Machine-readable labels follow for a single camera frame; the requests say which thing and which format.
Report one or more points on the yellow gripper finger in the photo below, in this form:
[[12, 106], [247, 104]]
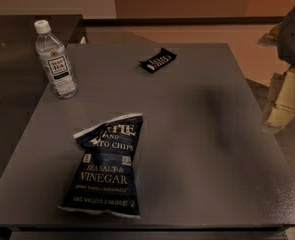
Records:
[[280, 108]]

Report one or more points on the black rxbar chocolate wrapper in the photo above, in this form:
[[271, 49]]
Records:
[[158, 61]]

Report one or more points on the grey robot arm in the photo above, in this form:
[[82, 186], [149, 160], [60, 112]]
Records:
[[286, 39]]

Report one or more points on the blue vinegar chips bag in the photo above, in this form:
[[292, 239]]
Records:
[[104, 182]]

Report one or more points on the clear plastic tea bottle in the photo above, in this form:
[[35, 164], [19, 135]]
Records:
[[55, 62]]

